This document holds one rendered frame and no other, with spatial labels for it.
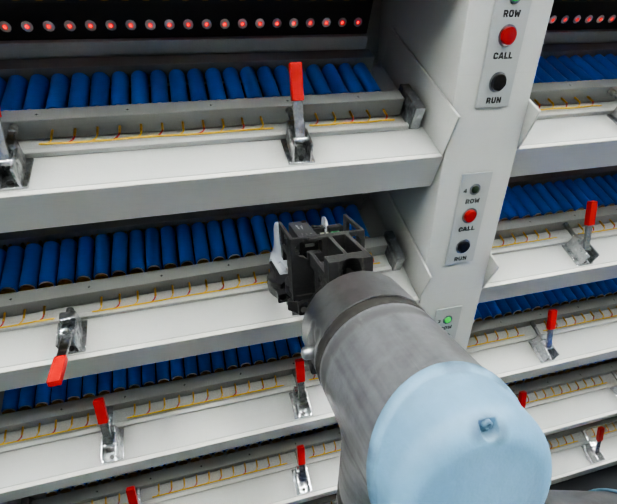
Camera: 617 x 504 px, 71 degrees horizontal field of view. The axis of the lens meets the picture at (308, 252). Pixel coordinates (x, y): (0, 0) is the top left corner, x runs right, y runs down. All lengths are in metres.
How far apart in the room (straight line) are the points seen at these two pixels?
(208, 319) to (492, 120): 0.40
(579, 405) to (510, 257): 0.48
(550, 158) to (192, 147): 0.42
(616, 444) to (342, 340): 1.12
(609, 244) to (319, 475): 0.61
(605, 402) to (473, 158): 0.73
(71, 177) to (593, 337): 0.86
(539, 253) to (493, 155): 0.23
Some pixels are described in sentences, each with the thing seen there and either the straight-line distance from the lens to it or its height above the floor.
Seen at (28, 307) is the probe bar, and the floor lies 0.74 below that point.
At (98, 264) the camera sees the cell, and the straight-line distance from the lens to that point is 0.59.
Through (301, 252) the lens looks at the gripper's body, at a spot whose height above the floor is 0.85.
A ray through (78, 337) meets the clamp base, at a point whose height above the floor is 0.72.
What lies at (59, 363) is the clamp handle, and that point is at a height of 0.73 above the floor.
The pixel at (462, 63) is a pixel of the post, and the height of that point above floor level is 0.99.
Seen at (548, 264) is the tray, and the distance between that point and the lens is 0.72.
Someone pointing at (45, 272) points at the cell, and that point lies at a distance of 0.61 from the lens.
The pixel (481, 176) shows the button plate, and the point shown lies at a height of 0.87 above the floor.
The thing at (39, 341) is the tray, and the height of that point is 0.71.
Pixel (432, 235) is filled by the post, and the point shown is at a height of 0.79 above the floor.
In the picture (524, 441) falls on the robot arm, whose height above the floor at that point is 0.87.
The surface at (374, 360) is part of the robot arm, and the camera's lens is 0.25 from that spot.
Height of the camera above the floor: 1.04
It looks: 30 degrees down
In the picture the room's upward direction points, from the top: straight up
